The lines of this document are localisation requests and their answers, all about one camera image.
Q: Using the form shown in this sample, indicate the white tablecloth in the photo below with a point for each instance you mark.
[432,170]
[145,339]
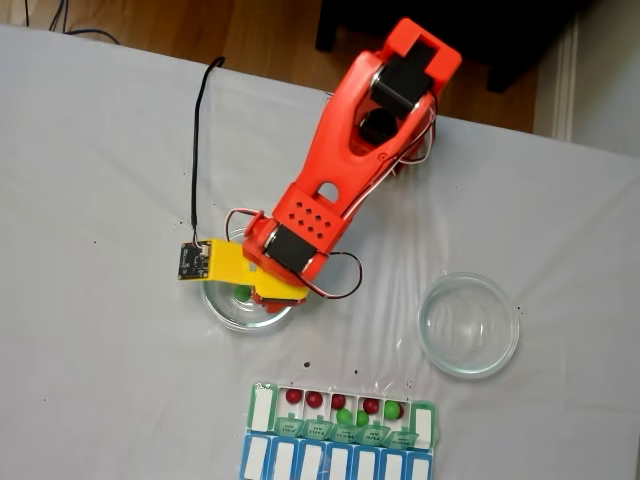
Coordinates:
[100,175]

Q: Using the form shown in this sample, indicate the dark wooden furniture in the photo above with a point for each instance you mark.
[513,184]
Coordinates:
[525,30]

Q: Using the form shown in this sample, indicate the green blue pill organizer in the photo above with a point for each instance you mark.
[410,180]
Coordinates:
[287,457]

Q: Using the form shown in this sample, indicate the green ball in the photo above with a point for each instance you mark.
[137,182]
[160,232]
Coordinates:
[392,410]
[243,293]
[361,417]
[344,415]

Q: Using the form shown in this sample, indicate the clear glass bowl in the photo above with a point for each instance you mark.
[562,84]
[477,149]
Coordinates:
[470,325]
[235,320]

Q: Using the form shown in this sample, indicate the camera circuit board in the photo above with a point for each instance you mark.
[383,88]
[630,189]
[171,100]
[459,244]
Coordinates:
[192,260]

